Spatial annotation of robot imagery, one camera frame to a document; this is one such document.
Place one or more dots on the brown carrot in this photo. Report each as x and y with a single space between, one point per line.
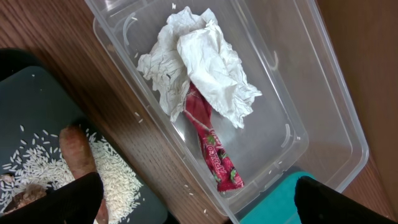
77 154

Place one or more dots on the brown meat patty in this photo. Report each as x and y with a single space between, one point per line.
32 193

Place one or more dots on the pile of white rice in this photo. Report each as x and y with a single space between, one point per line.
37 159

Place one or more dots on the red snack wrapper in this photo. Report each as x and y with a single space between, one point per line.
199 111

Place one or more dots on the black plastic tray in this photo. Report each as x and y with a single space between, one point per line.
33 101

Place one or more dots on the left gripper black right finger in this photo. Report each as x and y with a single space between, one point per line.
317 203

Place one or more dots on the teal serving tray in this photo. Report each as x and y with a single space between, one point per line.
276 204

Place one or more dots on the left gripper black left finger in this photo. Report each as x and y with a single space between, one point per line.
62 202

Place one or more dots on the clear plastic storage bin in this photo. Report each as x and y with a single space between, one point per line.
304 117

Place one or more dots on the white tissue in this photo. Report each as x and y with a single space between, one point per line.
191 48

